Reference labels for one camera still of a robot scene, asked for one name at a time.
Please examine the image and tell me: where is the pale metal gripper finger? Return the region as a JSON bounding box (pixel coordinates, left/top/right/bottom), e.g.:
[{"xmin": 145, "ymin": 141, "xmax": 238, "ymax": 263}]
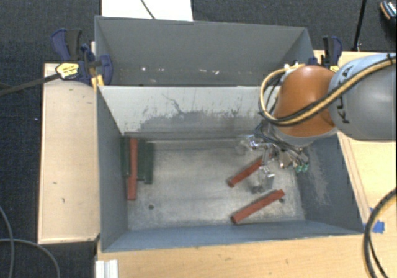
[
  {"xmin": 234, "ymin": 134, "xmax": 264, "ymax": 153},
  {"xmin": 251, "ymin": 165, "xmax": 277, "ymax": 194}
]

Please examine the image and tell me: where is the red-brown flat block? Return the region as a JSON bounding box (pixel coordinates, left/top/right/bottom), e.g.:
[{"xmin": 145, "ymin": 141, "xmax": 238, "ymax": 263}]
[
  {"xmin": 230, "ymin": 189, "xmax": 286, "ymax": 225},
  {"xmin": 126, "ymin": 138, "xmax": 139, "ymax": 201},
  {"xmin": 227, "ymin": 157, "xmax": 265, "ymax": 188}
]

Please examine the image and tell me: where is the grey metal bin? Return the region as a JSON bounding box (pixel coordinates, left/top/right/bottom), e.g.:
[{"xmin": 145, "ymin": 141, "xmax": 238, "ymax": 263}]
[{"xmin": 94, "ymin": 15, "xmax": 365, "ymax": 253}]

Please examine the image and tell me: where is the dark green flat block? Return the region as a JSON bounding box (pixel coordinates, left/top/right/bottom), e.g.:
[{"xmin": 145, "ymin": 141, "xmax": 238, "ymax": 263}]
[{"xmin": 137, "ymin": 141, "xmax": 154, "ymax": 186}]

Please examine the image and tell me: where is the pale wood flat board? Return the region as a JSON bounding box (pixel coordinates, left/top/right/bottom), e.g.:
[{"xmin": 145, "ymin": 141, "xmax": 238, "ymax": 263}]
[{"xmin": 37, "ymin": 62, "xmax": 102, "ymax": 245}]

